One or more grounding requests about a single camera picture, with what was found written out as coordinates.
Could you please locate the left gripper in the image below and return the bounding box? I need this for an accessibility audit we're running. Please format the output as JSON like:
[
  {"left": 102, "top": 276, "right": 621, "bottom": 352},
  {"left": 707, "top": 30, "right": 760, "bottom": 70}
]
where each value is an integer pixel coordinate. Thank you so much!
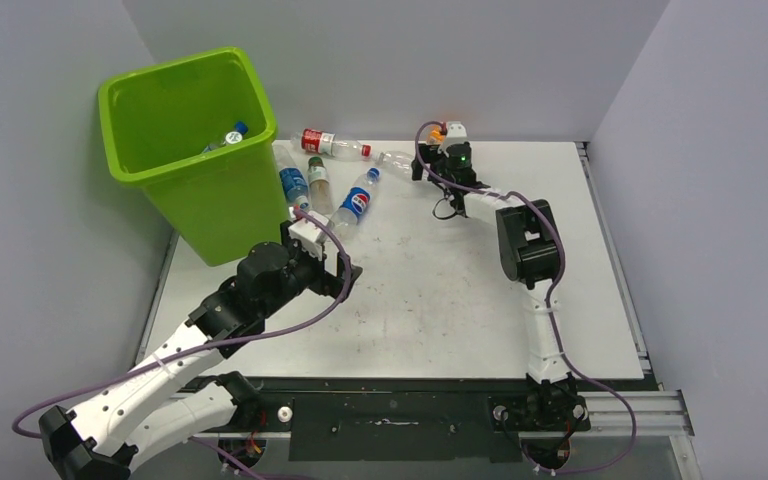
[{"left": 259, "top": 222, "right": 360, "bottom": 318}]

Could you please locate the clear crushed bottle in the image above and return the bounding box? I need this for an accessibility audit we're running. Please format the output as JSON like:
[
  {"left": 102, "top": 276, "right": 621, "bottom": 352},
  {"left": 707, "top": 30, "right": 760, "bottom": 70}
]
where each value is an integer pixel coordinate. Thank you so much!
[{"left": 371, "top": 151, "right": 414, "bottom": 181}]

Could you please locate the pepsi bottle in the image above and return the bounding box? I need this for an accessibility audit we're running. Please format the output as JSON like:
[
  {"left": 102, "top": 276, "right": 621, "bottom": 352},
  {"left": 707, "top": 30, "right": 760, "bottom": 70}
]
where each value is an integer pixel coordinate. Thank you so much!
[{"left": 329, "top": 168, "right": 380, "bottom": 241}]

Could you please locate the blue label blue cap bottle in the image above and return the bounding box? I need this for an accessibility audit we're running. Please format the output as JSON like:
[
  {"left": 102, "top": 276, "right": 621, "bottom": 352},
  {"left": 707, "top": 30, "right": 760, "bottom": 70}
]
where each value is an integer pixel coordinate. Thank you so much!
[{"left": 201, "top": 121, "right": 249, "bottom": 153}]

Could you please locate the large orange tea bottle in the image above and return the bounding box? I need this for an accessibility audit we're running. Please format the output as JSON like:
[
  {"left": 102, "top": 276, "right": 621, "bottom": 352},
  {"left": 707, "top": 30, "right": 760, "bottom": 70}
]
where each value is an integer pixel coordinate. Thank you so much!
[{"left": 222, "top": 130, "right": 244, "bottom": 146}]

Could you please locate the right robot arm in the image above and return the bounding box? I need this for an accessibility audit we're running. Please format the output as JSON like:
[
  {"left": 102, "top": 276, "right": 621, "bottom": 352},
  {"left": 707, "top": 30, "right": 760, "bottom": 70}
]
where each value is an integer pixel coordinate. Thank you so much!
[{"left": 411, "top": 141, "right": 587, "bottom": 432}]

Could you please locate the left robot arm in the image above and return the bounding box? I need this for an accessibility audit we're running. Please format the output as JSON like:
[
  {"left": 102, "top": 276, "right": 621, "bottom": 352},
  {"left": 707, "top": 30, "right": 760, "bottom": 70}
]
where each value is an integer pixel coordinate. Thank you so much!
[{"left": 38, "top": 215, "right": 363, "bottom": 479}]

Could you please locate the green plastic bin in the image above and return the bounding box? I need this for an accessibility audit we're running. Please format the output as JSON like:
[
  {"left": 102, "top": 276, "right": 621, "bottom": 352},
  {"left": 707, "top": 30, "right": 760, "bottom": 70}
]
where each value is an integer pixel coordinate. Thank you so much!
[{"left": 98, "top": 47, "right": 289, "bottom": 266}]

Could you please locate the green cap white label bottle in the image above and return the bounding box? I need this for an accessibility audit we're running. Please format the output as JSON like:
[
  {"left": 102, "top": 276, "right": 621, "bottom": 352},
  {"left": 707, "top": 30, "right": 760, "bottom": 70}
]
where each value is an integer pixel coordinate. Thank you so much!
[{"left": 307, "top": 156, "right": 334, "bottom": 216}]

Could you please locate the red label clear bottle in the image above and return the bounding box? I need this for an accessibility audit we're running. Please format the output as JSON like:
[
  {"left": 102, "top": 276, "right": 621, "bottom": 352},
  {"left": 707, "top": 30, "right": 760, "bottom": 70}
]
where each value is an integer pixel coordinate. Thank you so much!
[{"left": 290, "top": 128, "right": 372, "bottom": 160}]

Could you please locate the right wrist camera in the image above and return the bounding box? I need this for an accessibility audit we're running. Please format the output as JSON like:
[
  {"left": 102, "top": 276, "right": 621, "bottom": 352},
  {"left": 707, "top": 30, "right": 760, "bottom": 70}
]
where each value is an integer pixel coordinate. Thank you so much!
[{"left": 439, "top": 121, "right": 469, "bottom": 152}]

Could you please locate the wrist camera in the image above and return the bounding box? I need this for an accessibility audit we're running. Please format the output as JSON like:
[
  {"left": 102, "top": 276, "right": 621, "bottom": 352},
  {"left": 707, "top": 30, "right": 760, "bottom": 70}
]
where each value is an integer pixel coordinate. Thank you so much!
[
  {"left": 439, "top": 121, "right": 469, "bottom": 152},
  {"left": 288, "top": 210, "right": 328, "bottom": 260}
]

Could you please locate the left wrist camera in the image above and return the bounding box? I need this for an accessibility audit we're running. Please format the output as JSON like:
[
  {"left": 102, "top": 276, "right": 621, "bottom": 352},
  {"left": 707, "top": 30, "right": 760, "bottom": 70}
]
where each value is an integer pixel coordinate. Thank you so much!
[{"left": 288, "top": 210, "right": 328, "bottom": 260}]

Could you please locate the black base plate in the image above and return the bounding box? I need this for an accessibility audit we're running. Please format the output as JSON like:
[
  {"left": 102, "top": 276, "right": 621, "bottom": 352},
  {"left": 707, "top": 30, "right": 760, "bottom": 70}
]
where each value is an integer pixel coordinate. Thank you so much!
[{"left": 213, "top": 377, "right": 591, "bottom": 463}]

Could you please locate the aluminium table edge rail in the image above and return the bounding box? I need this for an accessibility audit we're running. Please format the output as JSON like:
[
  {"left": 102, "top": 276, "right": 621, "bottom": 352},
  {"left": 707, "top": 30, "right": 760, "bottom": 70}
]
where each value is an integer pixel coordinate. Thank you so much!
[{"left": 575, "top": 142, "right": 693, "bottom": 438}]

